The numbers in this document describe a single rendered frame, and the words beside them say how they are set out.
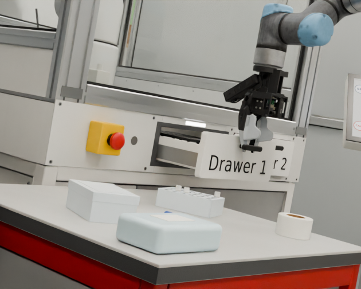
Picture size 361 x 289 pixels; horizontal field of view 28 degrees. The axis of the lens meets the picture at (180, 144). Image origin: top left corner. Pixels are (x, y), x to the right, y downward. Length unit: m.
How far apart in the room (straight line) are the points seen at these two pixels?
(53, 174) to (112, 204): 0.41
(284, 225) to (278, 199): 0.87
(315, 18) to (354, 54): 1.92
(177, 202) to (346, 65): 2.20
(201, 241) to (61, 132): 0.59
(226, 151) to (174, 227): 0.72
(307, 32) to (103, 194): 0.69
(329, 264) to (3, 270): 0.58
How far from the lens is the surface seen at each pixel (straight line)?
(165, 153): 1.79
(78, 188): 1.27
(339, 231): 3.56
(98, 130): 1.62
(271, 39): 1.75
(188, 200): 1.50
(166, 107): 1.82
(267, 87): 1.76
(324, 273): 1.38
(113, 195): 1.22
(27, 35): 1.69
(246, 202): 2.17
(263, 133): 1.80
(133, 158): 1.76
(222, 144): 1.74
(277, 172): 2.21
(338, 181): 3.56
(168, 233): 1.05
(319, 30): 1.68
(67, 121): 1.61
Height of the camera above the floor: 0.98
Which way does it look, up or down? 3 degrees down
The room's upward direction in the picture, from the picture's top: 10 degrees clockwise
